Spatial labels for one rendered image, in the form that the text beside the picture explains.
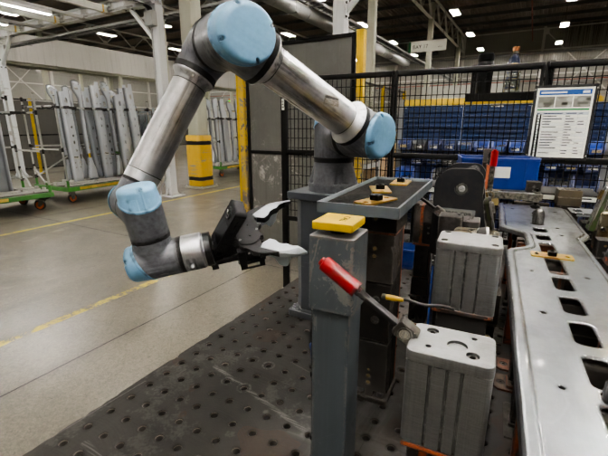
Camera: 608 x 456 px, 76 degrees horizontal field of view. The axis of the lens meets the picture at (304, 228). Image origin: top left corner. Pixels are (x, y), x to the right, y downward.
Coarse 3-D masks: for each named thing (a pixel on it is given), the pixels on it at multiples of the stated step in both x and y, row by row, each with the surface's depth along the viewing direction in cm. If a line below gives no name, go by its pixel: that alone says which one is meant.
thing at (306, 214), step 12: (288, 192) 115; (300, 192) 114; (312, 192) 114; (300, 204) 115; (312, 204) 113; (300, 216) 116; (312, 216) 114; (300, 228) 117; (312, 228) 115; (300, 240) 118; (300, 264) 120; (300, 276) 121; (300, 288) 122; (300, 300) 123; (300, 312) 122
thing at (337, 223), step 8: (320, 216) 57; (328, 216) 57; (336, 216) 57; (344, 216) 57; (352, 216) 57; (360, 216) 57; (312, 224) 54; (320, 224) 54; (328, 224) 53; (336, 224) 53; (344, 224) 52; (352, 224) 52; (360, 224) 55; (336, 232) 55; (344, 232) 52; (352, 232) 52
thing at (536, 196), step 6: (498, 192) 130; (504, 192) 130; (510, 192) 130; (516, 192) 130; (522, 192) 130; (534, 192) 127; (540, 192) 127; (504, 198) 130; (510, 198) 129; (516, 198) 129; (522, 198) 128; (528, 198) 127; (534, 198) 126; (540, 198) 126; (534, 204) 128
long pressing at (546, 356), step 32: (512, 224) 117; (544, 224) 117; (576, 224) 118; (512, 256) 87; (576, 256) 88; (512, 288) 70; (544, 288) 71; (576, 288) 71; (512, 320) 59; (544, 320) 59; (576, 320) 59; (512, 352) 52; (544, 352) 51; (576, 352) 51; (544, 384) 45; (576, 384) 45; (544, 416) 40; (576, 416) 40; (544, 448) 36; (576, 448) 36
